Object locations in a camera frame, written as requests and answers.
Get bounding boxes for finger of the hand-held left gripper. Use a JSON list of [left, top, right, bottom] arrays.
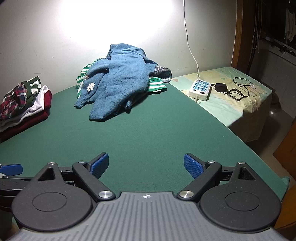
[[0, 164, 24, 176]]

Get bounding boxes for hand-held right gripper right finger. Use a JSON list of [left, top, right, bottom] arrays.
[[177, 152, 257, 202]]

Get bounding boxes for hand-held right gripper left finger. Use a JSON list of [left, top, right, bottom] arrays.
[[36, 152, 116, 202]]

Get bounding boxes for blue knit sweater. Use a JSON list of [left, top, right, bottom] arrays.
[[74, 43, 160, 121]]

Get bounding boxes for maroon knit sweater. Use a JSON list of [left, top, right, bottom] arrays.
[[0, 89, 53, 142]]

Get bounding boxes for green table cloth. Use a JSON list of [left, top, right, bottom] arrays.
[[0, 82, 291, 232]]

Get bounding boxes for red plaid flannel shirt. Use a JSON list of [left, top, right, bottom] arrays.
[[0, 81, 32, 120]]

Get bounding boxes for pastel printed bed sheet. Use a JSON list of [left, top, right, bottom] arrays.
[[172, 67, 272, 142]]

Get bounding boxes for dark green sweater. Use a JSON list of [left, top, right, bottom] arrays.
[[22, 76, 42, 109]]

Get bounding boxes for white folded shirt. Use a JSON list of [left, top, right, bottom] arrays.
[[0, 85, 49, 127]]

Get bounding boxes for white power strip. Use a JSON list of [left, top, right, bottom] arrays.
[[188, 79, 211, 101]]

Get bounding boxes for black charger adapter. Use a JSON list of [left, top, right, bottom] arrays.
[[211, 83, 228, 93]]

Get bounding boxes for green white striped shirt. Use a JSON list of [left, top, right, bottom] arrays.
[[76, 58, 167, 98]]

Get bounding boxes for orange wooden board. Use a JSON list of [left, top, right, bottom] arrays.
[[272, 130, 296, 230]]

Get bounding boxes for dark striped garment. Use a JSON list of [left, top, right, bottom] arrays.
[[154, 65, 173, 83]]

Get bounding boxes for hanging pale garment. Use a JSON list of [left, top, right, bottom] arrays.
[[284, 4, 296, 42]]

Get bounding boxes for black square frame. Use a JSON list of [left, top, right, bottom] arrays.
[[227, 89, 245, 102]]

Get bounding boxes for black charger with cord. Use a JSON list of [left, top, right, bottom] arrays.
[[233, 77, 252, 98]]

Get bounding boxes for white power cable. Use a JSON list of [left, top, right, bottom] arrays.
[[183, 0, 201, 79]]

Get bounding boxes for wooden door frame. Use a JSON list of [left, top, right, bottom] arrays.
[[230, 0, 253, 75]]

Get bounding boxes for hanging cords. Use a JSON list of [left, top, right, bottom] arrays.
[[252, 0, 261, 50]]

